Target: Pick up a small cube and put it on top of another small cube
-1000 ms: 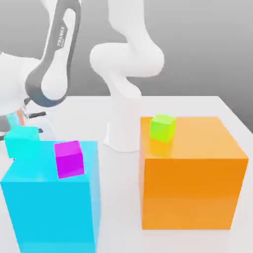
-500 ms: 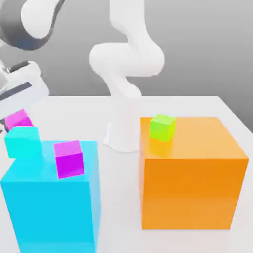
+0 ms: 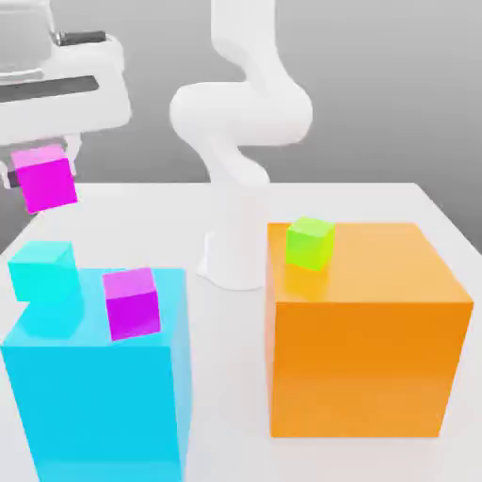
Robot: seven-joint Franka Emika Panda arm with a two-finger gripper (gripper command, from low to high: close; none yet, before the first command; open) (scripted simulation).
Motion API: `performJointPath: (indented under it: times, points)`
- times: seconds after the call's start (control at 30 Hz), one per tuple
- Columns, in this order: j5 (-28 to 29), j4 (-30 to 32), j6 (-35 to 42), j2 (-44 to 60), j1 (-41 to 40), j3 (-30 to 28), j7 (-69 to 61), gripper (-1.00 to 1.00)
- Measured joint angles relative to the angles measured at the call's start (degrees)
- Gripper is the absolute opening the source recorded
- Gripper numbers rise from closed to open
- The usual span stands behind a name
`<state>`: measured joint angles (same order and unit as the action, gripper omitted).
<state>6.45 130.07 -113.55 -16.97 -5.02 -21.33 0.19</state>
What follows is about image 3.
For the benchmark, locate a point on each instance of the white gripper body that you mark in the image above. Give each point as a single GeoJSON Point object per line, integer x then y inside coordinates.
{"type": "Point", "coordinates": [109, 98]}

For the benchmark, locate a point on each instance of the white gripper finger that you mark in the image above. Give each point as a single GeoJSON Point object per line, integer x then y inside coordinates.
{"type": "Point", "coordinates": [74, 150]}
{"type": "Point", "coordinates": [8, 176]}

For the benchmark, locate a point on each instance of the small magenta cube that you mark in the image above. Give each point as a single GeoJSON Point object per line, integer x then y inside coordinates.
{"type": "Point", "coordinates": [47, 182]}
{"type": "Point", "coordinates": [131, 312]}

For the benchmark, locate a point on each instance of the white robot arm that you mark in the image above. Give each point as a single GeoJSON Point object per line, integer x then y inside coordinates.
{"type": "Point", "coordinates": [241, 124]}

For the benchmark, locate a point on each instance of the small cyan cube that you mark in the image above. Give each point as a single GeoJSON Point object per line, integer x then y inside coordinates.
{"type": "Point", "coordinates": [41, 273]}

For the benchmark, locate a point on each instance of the small green cube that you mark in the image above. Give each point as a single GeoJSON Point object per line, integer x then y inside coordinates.
{"type": "Point", "coordinates": [307, 246]}

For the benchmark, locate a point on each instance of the large cyan box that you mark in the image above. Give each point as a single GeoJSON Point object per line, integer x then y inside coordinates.
{"type": "Point", "coordinates": [98, 406]}

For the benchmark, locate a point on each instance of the large orange box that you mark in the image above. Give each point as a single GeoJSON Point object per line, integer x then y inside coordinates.
{"type": "Point", "coordinates": [361, 361]}

